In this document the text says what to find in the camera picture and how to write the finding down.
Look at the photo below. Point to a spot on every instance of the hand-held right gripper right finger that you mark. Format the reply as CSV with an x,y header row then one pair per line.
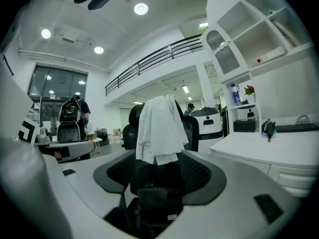
x,y
239,208

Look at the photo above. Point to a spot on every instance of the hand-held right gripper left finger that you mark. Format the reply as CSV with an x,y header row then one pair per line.
x,y
82,183

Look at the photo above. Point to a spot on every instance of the round ceiling light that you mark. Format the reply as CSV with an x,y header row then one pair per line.
x,y
140,8
46,33
98,49

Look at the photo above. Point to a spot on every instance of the black box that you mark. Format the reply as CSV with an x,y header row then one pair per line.
x,y
244,125

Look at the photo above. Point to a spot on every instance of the small red object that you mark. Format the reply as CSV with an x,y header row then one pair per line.
x,y
259,60

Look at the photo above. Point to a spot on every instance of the large dark window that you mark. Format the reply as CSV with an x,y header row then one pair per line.
x,y
57,82

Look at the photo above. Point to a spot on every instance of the black keyboard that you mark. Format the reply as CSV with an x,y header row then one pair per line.
x,y
296,127

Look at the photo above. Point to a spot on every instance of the black pouch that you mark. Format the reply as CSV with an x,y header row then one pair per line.
x,y
268,129

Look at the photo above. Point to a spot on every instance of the white rounded robot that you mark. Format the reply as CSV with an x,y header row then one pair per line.
x,y
208,124

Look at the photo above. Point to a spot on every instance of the ceiling air vent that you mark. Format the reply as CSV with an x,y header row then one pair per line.
x,y
69,37

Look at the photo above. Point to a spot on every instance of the black mesh office chair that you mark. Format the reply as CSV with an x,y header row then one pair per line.
x,y
130,133

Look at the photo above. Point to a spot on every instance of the clear water bottle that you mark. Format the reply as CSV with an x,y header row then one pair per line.
x,y
235,94

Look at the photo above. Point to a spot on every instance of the black bag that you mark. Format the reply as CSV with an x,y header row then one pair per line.
x,y
157,203

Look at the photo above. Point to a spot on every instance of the white shelf cabinet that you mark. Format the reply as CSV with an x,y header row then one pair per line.
x,y
251,48

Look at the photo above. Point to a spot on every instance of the white robot behind shelf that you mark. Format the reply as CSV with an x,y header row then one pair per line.
x,y
248,111

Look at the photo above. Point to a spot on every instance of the black balcony railing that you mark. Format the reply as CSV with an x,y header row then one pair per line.
x,y
149,61

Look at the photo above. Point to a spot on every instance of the white cloth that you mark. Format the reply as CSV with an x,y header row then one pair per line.
x,y
159,128

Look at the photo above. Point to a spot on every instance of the leaning books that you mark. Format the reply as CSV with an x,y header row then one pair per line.
x,y
284,32

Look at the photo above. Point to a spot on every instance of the white desk with drawers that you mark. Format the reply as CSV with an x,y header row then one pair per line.
x,y
261,151

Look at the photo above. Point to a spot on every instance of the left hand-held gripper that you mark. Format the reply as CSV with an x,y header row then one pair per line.
x,y
17,108

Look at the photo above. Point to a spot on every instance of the long white box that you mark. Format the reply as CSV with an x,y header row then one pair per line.
x,y
272,53

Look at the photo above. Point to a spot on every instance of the red flowering potted plant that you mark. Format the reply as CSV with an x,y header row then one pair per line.
x,y
250,91

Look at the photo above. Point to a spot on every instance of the round white table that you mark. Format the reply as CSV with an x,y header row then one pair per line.
x,y
96,140

